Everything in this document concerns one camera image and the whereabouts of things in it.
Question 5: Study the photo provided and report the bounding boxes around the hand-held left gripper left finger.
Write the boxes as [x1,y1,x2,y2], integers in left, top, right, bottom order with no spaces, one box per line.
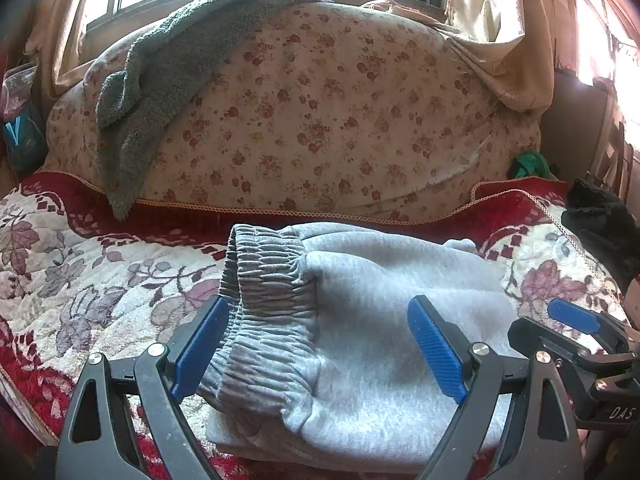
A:
[55,295,231,480]

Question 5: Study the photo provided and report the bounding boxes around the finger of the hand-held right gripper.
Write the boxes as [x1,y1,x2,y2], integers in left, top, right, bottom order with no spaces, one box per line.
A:
[547,299,634,357]
[507,317,597,382]

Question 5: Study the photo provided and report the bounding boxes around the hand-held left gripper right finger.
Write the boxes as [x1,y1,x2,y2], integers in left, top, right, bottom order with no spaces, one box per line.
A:
[407,295,583,480]

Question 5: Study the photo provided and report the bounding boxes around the grey sweat pants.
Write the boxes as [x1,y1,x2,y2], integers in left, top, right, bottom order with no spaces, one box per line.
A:
[197,224,516,476]

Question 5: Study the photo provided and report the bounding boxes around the black cloth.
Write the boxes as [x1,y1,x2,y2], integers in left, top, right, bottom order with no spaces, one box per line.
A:
[561,179,640,286]

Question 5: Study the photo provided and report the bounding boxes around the red floral blanket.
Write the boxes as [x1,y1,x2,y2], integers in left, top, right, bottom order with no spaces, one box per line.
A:
[0,170,632,480]

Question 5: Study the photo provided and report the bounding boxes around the green cloth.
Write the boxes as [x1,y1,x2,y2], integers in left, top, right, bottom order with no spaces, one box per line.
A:
[509,151,557,181]

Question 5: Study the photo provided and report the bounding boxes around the wooden furniture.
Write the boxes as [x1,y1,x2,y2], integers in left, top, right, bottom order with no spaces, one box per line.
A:
[542,67,640,201]

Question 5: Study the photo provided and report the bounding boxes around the beige floral cushion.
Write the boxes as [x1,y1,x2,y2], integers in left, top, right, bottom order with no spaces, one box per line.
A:
[45,0,545,225]

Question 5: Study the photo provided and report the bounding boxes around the grey-green fleece towel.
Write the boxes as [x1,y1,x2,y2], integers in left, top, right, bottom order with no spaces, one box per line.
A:
[95,0,332,222]

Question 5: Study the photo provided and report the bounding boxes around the side window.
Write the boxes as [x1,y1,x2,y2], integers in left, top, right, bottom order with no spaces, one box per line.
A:
[565,0,640,161]

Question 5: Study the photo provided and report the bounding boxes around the beige curtain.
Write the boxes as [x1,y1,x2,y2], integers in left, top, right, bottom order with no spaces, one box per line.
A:
[24,0,126,107]
[360,0,576,115]

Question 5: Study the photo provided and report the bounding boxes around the clear plastic bag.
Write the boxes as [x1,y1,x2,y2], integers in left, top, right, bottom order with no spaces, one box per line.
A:
[1,62,50,173]

